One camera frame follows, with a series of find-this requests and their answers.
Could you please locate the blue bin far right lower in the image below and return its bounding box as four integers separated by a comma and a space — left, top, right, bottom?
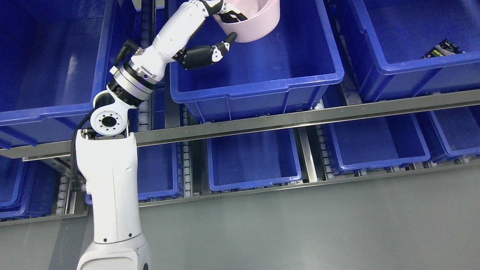
415, 105, 480, 163

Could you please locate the dark packaged item in bin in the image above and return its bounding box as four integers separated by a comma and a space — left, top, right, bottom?
420, 38, 466, 59

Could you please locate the blue bin top middle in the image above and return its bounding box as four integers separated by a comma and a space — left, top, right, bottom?
166, 0, 345, 123

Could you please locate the blue bin lower middle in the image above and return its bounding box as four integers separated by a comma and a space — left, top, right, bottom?
206, 129, 302, 192

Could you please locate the blue bin far left lower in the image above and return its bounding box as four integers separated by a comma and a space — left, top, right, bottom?
0, 156, 58, 222

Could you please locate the blue bin top left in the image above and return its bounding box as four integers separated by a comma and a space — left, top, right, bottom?
0, 0, 137, 149

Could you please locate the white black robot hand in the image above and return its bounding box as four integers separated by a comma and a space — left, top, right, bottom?
129, 0, 247, 82

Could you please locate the blue bin top right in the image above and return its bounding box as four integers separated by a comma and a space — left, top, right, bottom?
329, 0, 480, 103

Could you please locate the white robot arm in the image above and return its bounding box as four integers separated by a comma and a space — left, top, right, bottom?
71, 40, 152, 270

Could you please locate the steel shelf rail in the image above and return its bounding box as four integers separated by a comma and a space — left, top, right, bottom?
0, 89, 480, 159

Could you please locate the pink bowl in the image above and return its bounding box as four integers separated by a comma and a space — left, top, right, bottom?
214, 0, 281, 43

